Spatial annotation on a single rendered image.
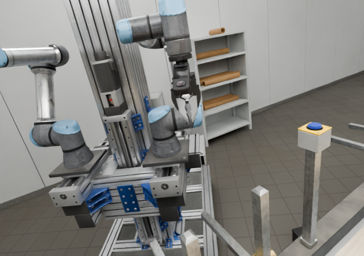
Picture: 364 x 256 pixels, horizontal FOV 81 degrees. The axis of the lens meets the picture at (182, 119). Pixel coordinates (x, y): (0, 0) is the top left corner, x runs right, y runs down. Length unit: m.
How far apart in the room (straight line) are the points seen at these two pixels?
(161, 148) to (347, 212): 0.91
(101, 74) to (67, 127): 0.31
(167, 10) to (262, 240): 0.74
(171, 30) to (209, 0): 3.00
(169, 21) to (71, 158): 0.88
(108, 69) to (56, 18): 1.94
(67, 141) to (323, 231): 1.24
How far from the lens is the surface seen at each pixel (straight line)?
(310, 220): 1.02
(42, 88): 1.34
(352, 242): 0.91
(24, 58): 1.11
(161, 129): 1.01
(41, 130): 1.30
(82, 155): 1.24
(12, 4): 3.06
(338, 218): 1.27
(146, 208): 1.28
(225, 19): 3.73
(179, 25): 0.63
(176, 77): 0.60
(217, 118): 3.77
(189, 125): 1.01
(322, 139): 0.80
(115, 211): 1.35
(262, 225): 0.76
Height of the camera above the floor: 1.56
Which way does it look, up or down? 20 degrees down
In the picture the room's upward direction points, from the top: 10 degrees counter-clockwise
